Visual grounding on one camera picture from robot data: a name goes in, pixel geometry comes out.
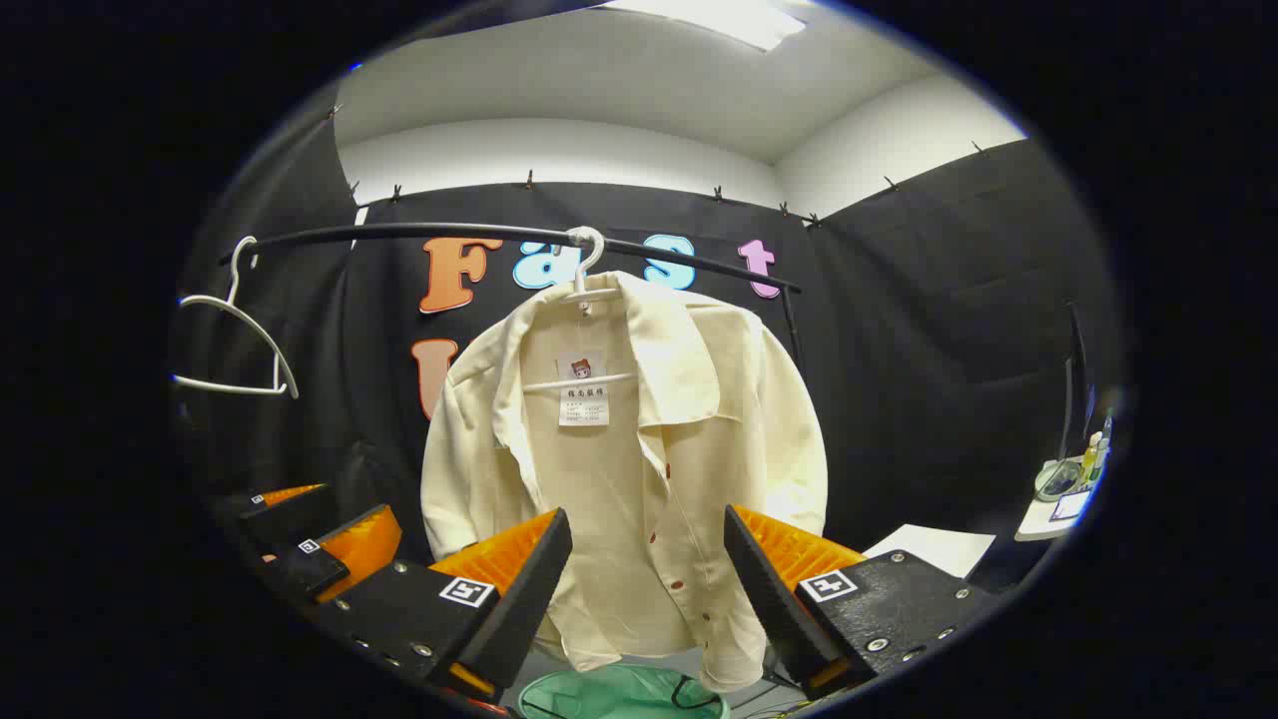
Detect white ribbed clothes hanger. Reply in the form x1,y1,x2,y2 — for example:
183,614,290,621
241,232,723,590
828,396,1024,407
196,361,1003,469
521,226,637,392

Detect white empty clothes hanger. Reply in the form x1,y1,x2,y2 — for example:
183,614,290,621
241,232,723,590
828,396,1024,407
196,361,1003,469
172,236,301,400

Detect cream button-up shirt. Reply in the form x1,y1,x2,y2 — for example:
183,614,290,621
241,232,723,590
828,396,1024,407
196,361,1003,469
419,270,830,695

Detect black cable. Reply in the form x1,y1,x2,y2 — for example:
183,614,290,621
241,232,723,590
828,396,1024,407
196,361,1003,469
669,675,722,712

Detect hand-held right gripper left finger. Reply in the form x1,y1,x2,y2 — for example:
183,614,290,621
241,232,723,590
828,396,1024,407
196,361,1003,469
318,507,575,702

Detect black backdrop cloth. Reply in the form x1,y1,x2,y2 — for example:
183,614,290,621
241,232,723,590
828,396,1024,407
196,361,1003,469
170,100,1124,560

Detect white sheet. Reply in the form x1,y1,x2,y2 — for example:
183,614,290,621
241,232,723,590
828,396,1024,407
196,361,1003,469
864,524,997,580

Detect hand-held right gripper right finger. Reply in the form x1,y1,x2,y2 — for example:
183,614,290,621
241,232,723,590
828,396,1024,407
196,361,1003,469
724,504,999,700

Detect black clothes rack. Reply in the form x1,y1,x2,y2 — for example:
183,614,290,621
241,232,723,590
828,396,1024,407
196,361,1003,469
220,222,806,372

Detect white side desk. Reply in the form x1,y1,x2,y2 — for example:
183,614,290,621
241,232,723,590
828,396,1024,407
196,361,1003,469
1016,454,1104,542

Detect green laundry hamper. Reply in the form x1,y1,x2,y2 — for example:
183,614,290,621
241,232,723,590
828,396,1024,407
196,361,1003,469
517,664,730,719

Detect row of backdrop clips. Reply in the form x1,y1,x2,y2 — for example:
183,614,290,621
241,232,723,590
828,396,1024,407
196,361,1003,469
324,105,989,229

